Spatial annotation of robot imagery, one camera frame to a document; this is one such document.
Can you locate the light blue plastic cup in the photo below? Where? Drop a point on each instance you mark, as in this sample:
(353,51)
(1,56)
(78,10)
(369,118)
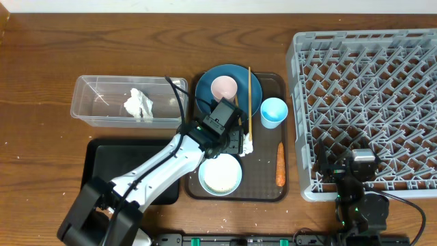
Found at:
(273,112)

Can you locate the dark blue plate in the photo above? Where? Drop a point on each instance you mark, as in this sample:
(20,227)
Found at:
(241,75)

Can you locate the pink plastic cup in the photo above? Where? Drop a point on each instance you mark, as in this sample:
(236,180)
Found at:
(224,87)

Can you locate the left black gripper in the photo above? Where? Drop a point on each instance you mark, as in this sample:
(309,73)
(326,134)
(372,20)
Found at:
(238,147)

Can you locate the brown plastic serving tray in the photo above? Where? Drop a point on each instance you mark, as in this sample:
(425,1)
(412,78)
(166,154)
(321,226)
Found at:
(258,182)

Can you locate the grey dishwasher rack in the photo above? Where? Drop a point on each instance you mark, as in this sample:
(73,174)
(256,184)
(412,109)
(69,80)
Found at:
(377,86)

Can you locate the left wooden chopstick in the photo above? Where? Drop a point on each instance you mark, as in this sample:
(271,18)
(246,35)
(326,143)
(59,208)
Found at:
(236,100)

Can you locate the white tissue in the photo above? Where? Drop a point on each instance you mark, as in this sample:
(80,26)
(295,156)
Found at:
(139,105)
(247,145)

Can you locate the pile of white rice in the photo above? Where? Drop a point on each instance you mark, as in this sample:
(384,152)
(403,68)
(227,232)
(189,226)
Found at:
(221,174)

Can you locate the orange carrot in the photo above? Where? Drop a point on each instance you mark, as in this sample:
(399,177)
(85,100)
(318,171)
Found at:
(280,166)

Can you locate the clear plastic waste bin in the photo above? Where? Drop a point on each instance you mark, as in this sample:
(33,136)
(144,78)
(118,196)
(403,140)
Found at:
(99,101)

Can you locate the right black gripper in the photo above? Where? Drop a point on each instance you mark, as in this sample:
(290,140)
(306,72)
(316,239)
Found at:
(335,171)

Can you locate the wooden chopstick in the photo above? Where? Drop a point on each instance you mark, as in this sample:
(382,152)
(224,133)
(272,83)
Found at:
(250,104)
(236,100)

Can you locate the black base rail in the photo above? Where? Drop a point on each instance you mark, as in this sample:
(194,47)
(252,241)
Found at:
(299,239)

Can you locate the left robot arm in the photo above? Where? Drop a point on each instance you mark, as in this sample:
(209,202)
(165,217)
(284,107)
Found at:
(110,213)

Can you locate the right wooden chopstick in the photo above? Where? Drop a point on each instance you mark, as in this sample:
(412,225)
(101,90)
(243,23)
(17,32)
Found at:
(250,104)

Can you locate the light blue bowl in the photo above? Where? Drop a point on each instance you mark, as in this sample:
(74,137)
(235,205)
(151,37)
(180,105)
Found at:
(207,189)

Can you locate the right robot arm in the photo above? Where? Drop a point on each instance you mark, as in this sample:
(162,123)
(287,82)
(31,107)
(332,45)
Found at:
(363,215)

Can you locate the black plastic tray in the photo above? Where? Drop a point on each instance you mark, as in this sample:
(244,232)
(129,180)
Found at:
(110,158)

